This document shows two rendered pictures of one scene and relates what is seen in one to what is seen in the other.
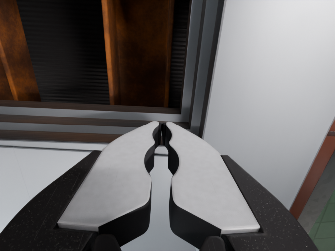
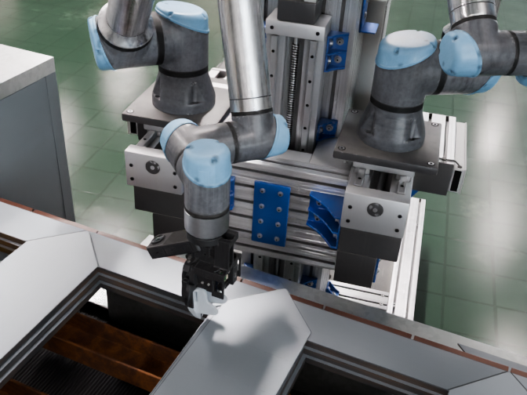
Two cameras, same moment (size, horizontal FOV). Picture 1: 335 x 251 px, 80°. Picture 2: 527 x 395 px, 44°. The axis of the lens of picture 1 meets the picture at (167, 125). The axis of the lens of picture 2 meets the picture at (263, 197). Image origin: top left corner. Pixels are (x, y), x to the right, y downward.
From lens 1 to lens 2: 1.18 m
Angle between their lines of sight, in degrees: 68
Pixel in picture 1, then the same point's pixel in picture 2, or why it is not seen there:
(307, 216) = (388, 320)
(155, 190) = (227, 326)
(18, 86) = not seen: outside the picture
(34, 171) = (194, 358)
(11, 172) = (190, 366)
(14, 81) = not seen: outside the picture
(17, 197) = (204, 373)
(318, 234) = not seen: outside the picture
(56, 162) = (194, 349)
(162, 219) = (246, 329)
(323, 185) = (349, 308)
